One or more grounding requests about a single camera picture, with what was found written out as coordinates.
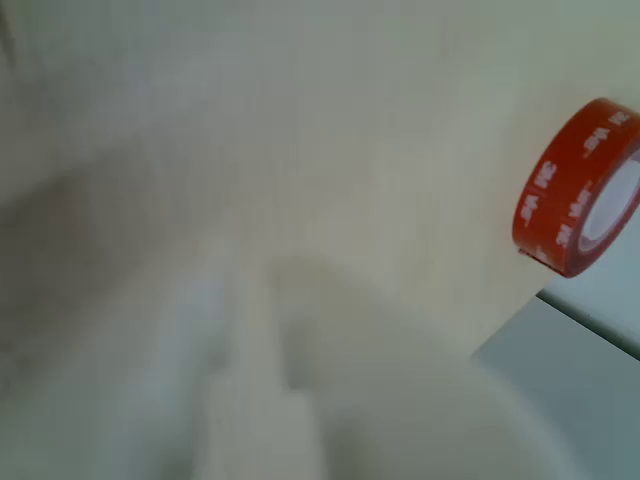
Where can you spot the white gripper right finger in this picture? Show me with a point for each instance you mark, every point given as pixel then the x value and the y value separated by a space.
pixel 440 425

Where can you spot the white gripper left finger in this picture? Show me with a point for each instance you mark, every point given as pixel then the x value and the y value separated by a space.
pixel 245 380

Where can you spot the small red tape roll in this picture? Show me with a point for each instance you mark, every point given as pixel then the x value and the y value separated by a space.
pixel 560 200

